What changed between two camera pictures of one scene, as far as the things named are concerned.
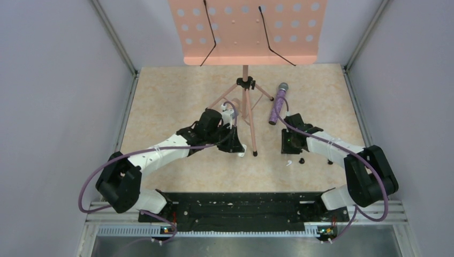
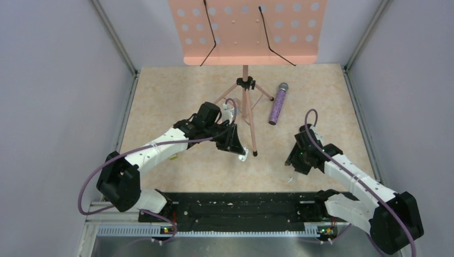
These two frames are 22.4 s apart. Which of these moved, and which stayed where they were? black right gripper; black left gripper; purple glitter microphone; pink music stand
Moved: black right gripper
Stayed: pink music stand; purple glitter microphone; black left gripper
